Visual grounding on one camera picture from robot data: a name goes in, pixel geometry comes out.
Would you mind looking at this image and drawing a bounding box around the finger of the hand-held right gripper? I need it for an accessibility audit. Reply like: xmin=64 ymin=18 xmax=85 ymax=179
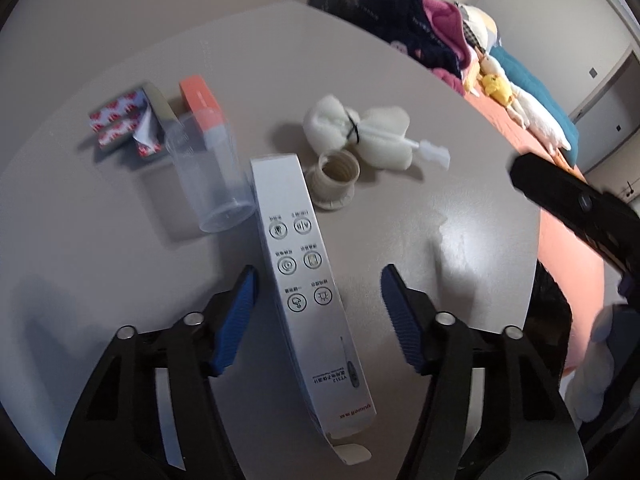
xmin=510 ymin=154 xmax=640 ymax=281

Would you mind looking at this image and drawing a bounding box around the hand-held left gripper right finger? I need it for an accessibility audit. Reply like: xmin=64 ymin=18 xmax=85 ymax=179
xmin=381 ymin=264 xmax=586 ymax=480

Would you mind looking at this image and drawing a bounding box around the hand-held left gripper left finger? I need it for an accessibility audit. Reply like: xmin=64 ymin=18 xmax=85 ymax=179
xmin=55 ymin=265 xmax=258 ymax=480

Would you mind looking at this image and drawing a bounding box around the long white cardboard box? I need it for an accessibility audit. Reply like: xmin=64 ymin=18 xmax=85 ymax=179
xmin=249 ymin=153 xmax=374 ymax=453

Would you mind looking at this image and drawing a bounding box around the clear plastic cup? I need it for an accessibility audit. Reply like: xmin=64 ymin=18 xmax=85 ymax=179
xmin=162 ymin=110 xmax=257 ymax=234

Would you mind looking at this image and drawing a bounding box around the beige ribbed bottle cap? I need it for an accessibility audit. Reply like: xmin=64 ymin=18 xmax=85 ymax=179
xmin=304 ymin=149 xmax=362 ymax=212

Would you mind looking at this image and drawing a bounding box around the white sponge bottle brush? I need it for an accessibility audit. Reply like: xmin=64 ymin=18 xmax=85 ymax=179
xmin=302 ymin=92 xmax=452 ymax=172

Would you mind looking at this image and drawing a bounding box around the small orange box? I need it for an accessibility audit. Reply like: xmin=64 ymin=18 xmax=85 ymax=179
xmin=178 ymin=75 xmax=224 ymax=136

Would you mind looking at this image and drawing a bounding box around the pink patterned small box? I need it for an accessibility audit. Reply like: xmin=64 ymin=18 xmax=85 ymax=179
xmin=89 ymin=84 xmax=176 ymax=162

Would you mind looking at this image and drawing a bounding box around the bed with orange sheet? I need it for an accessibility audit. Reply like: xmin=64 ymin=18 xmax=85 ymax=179
xmin=462 ymin=87 xmax=621 ymax=361

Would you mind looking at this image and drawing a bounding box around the white goose plush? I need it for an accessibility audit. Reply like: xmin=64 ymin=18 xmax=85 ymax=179
xmin=480 ymin=55 xmax=572 ymax=153

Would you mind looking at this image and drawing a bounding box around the yellow duck plush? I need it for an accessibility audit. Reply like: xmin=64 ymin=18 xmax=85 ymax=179
xmin=480 ymin=74 xmax=513 ymax=106

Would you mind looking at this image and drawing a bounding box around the pink printed fleece blanket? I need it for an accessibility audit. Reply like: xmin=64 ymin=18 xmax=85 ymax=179
xmin=430 ymin=67 xmax=466 ymax=95

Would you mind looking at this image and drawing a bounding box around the checkered patchwork pillow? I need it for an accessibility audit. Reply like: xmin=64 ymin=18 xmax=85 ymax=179
xmin=457 ymin=4 xmax=501 ymax=56

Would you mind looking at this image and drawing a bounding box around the navy printed garment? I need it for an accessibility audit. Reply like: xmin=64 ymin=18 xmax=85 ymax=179
xmin=350 ymin=0 xmax=463 ymax=73

